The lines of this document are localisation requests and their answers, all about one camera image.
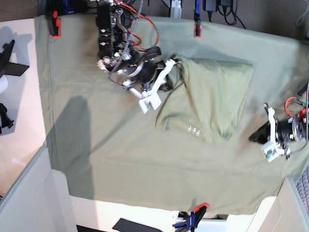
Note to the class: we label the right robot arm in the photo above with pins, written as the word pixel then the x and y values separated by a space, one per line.
pixel 128 65

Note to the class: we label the white partition panel left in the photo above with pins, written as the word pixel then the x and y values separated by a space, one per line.
pixel 38 200

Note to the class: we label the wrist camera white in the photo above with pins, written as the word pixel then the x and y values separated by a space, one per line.
pixel 272 151
pixel 149 101

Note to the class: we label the orange blue clamp bottom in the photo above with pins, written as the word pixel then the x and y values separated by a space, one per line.
pixel 190 221

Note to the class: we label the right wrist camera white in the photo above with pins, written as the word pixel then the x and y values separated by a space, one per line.
pixel 149 101

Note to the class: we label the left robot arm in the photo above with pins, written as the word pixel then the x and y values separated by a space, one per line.
pixel 291 107

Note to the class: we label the black power adapter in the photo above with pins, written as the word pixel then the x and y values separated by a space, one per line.
pixel 211 5
pixel 226 3

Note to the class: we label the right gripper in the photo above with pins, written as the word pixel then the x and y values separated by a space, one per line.
pixel 150 76

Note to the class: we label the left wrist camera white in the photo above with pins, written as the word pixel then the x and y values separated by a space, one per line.
pixel 272 151

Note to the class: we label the aluminium extrusion post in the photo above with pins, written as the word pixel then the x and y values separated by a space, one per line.
pixel 176 9

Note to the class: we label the black stand lower left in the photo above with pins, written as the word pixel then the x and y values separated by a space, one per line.
pixel 6 124

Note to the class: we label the orange black clamp left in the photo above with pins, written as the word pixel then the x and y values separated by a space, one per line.
pixel 53 23

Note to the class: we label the orange blue clamp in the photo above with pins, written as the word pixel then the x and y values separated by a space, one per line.
pixel 197 30
pixel 190 221

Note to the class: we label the green table cloth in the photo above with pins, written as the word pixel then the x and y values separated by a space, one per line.
pixel 109 150

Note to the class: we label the grey mesh object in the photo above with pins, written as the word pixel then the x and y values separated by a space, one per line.
pixel 303 189

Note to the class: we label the white partition panel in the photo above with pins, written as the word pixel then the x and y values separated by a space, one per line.
pixel 282 213
pixel 38 200

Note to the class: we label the black stand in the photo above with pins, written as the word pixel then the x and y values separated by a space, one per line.
pixel 7 67
pixel 6 124

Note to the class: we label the white cylinder left edge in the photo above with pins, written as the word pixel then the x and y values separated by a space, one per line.
pixel 3 84

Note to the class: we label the black flat pad bottom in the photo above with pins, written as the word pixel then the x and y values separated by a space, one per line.
pixel 124 225

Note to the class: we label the white partition panel right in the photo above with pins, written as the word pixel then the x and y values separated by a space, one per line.
pixel 282 213

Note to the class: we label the light green T-shirt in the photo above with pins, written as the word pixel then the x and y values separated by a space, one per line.
pixel 208 99

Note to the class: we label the black stand upper left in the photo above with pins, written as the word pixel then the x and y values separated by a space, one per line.
pixel 7 67

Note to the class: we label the orange blue clamp top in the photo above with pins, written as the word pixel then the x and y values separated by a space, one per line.
pixel 197 30

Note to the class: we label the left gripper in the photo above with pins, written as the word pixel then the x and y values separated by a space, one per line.
pixel 293 129

